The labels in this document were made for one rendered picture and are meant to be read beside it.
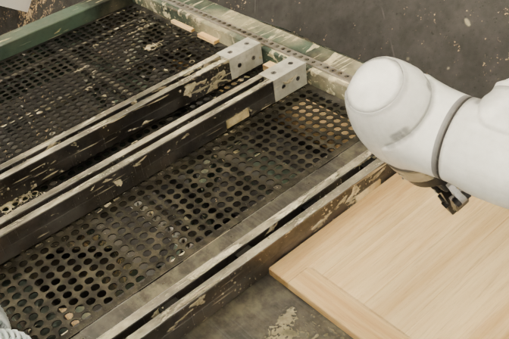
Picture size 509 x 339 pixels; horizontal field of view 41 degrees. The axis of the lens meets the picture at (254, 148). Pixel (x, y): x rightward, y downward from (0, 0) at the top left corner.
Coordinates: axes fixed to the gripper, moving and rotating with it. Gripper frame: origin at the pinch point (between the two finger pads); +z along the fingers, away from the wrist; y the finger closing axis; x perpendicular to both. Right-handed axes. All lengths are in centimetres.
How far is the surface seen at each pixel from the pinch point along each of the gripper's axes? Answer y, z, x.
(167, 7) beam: -142, 56, -17
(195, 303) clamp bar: -19, 3, -46
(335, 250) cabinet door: -17.0, 22.6, -22.2
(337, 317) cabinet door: -3.4, 14.6, -28.9
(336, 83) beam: -64, 48, 4
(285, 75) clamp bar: -74, 43, -4
